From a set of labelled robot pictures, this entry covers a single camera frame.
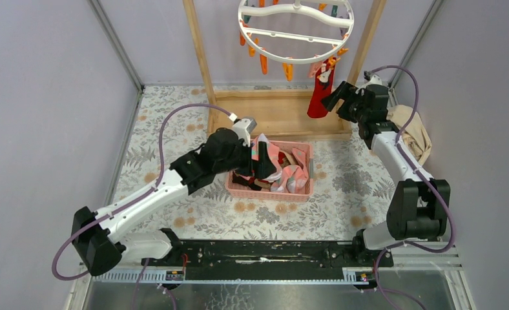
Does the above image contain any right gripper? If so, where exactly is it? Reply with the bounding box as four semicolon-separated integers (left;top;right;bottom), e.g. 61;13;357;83
320;81;368;124

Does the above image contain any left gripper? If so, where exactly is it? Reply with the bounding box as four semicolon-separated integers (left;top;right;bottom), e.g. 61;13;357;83
213;138;276;180

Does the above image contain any pink plastic basket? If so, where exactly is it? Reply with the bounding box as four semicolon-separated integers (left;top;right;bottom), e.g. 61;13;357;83
224;140;315;202

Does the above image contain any wooden hanger stand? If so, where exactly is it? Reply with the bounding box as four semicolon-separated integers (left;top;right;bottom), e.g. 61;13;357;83
182;0;388;142

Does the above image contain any brown argyle sock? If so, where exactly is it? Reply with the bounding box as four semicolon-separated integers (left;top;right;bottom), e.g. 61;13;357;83
231;172;272;191

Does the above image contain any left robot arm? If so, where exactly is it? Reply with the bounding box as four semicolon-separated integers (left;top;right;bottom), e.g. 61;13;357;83
71;128;276;276

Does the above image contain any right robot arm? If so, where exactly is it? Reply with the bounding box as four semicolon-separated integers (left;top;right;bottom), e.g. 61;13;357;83
322;81;450;266

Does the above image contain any white round clip hanger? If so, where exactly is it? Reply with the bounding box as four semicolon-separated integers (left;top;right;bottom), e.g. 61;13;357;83
237;1;355;81

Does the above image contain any beige crumpled cloth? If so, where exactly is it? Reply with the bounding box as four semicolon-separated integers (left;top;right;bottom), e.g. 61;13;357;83
387;105;432;165

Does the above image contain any floral table mat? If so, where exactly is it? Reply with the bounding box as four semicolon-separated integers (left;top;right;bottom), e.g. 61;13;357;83
113;85;395;240

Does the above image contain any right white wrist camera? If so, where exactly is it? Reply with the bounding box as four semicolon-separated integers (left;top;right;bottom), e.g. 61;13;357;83
361;71;384;88

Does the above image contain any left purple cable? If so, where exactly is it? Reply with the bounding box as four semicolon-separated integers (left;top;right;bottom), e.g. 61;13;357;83
50;103;238;310

